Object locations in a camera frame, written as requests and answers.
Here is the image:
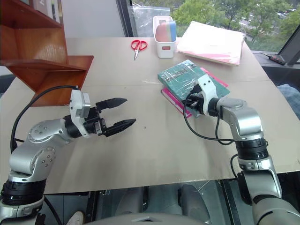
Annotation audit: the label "grey book on shelf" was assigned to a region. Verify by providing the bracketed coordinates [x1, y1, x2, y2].
[32, 0, 64, 24]

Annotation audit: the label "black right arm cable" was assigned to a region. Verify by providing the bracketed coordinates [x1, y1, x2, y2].
[182, 99, 236, 145]

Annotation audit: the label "brown cardboard table cover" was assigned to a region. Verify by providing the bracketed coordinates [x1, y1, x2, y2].
[0, 37, 300, 195]

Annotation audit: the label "grey robot torso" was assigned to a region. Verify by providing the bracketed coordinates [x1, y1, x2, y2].
[86, 211, 207, 225]

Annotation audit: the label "pastel coloured foam pieces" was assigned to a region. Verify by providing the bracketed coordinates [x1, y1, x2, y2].
[156, 20, 177, 42]

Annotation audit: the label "dark slanted window frame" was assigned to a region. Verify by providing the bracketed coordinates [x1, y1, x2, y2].
[278, 34, 300, 67]

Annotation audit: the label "white plastic container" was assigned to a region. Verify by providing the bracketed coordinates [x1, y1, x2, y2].
[152, 15, 177, 59]

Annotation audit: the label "stack of pink paper folders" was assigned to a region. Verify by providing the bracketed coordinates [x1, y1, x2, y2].
[176, 20, 246, 67]

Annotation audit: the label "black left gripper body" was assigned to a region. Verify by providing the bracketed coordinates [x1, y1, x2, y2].
[83, 106, 108, 137]

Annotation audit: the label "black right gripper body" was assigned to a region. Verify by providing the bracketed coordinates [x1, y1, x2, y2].
[187, 91, 208, 117]

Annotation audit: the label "white round object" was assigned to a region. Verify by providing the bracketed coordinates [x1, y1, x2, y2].
[67, 210, 85, 225]

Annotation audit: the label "pink book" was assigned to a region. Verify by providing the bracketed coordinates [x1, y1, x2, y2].
[161, 67, 229, 119]

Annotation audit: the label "dark window frame post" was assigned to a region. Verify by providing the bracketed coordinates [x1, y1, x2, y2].
[116, 0, 139, 38]

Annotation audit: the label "red-handled scissors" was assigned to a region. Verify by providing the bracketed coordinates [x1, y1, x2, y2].
[130, 39, 149, 61]

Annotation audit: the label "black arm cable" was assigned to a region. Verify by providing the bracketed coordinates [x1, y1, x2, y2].
[182, 99, 236, 145]
[10, 85, 79, 155]

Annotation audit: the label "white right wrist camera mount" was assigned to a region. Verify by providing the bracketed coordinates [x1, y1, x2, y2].
[197, 75, 220, 116]

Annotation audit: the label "blue-grey fabric bundle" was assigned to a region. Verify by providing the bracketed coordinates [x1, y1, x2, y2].
[276, 83, 300, 116]

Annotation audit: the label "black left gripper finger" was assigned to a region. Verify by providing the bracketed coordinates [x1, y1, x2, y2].
[103, 118, 137, 138]
[95, 97, 128, 112]

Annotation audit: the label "green plastic-wrapped book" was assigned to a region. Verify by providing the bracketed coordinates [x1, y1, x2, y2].
[157, 59, 231, 104]

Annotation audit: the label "black power strip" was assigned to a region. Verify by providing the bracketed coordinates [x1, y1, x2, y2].
[259, 52, 287, 66]

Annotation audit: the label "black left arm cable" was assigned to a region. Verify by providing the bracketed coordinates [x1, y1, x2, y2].
[10, 85, 79, 155]

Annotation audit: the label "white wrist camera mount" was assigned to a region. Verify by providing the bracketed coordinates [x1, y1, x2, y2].
[69, 89, 91, 139]
[197, 75, 220, 116]

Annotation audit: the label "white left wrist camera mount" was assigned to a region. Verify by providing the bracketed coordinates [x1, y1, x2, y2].
[69, 89, 91, 139]

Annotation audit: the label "wooden bookshelf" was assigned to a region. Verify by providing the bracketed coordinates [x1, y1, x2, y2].
[0, 0, 95, 107]

